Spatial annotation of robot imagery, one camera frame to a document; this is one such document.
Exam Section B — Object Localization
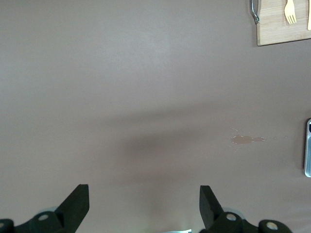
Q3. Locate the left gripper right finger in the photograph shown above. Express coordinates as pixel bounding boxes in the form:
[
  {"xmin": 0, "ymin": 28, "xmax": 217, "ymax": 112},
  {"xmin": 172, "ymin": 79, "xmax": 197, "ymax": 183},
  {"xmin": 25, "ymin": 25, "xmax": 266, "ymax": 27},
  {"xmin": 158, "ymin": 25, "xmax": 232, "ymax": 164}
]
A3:
[{"xmin": 199, "ymin": 185, "xmax": 291, "ymax": 233}]

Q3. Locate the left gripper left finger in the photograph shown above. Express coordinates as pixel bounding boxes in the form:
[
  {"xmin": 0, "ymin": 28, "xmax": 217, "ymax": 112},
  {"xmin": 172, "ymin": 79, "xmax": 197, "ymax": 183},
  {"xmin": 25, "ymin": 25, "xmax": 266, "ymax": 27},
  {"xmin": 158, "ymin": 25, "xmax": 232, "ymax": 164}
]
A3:
[{"xmin": 0, "ymin": 183, "xmax": 90, "ymax": 233}]

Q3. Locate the brown sauce stain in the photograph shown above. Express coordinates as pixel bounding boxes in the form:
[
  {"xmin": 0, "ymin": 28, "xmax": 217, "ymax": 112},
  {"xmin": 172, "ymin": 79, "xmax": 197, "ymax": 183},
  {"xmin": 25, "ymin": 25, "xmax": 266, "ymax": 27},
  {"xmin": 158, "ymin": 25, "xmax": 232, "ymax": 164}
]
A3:
[{"xmin": 229, "ymin": 126, "xmax": 287, "ymax": 146}]

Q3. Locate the silver digital kitchen scale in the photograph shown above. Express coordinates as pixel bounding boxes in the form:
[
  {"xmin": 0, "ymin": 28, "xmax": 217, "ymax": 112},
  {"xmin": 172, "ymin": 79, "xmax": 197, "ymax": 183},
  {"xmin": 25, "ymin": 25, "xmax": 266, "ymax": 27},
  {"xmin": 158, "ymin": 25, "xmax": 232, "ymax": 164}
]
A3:
[{"xmin": 303, "ymin": 117, "xmax": 311, "ymax": 178}]

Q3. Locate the brown table cover sheet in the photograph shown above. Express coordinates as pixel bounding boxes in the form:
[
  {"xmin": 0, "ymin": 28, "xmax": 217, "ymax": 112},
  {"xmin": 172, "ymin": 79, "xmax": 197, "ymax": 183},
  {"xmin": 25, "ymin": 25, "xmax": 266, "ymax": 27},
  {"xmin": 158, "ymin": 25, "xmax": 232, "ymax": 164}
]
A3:
[{"xmin": 0, "ymin": 0, "xmax": 311, "ymax": 233}]

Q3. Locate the yellow plastic fork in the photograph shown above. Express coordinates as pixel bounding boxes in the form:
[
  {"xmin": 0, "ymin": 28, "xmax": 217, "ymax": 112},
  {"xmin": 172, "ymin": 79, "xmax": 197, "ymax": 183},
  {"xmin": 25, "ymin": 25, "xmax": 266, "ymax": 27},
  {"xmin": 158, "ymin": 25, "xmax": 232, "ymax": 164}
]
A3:
[{"xmin": 283, "ymin": 0, "xmax": 297, "ymax": 25}]

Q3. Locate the wooden board with metal handle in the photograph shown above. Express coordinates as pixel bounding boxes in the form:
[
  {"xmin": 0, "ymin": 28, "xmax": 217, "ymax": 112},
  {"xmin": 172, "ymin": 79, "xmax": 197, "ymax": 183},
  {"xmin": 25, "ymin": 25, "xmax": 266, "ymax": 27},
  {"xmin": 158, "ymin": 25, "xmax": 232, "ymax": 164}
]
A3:
[{"xmin": 250, "ymin": 0, "xmax": 311, "ymax": 47}]

